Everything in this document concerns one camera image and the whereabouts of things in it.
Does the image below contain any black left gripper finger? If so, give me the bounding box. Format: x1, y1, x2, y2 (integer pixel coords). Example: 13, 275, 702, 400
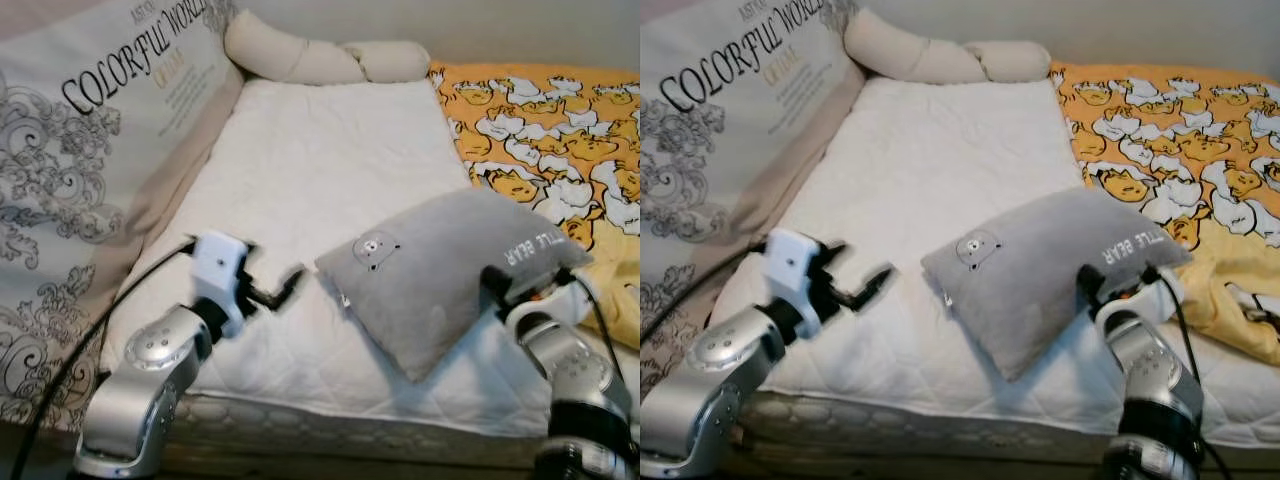
258, 264, 307, 311
846, 262, 899, 311

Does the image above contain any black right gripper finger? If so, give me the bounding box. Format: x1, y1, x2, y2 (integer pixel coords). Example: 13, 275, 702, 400
480, 265, 515, 307
1075, 264, 1107, 307

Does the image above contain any grey little bear pillow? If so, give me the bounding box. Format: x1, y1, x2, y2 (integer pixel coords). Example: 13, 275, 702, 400
920, 185, 1193, 383
315, 188, 594, 383

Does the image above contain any white quilted mattress pad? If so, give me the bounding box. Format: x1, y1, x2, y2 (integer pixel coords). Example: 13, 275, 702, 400
715, 75, 1280, 446
100, 78, 641, 441

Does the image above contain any grey patterned mattress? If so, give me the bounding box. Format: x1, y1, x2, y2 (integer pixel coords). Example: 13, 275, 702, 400
170, 395, 561, 466
740, 395, 1280, 451

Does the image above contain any yellow egg cartoon blanket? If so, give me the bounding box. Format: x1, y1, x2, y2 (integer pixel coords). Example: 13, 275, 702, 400
1048, 62, 1280, 366
428, 62, 641, 351

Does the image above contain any beige roll pillow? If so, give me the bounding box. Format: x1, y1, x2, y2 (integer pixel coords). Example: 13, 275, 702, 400
843, 8, 1053, 86
223, 10, 433, 87

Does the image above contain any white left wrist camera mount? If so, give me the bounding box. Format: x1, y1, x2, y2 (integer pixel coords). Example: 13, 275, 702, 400
768, 230, 826, 311
190, 232, 249, 316

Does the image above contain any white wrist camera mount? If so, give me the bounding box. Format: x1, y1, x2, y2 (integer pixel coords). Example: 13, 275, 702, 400
190, 232, 249, 316
1095, 275, 1186, 336
768, 230, 826, 311
503, 283, 593, 336

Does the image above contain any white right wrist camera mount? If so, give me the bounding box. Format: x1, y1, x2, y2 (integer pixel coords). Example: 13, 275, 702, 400
503, 283, 593, 336
1095, 275, 1186, 336

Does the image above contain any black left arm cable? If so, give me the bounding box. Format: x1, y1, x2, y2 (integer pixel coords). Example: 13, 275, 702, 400
8, 238, 198, 480
640, 238, 773, 346

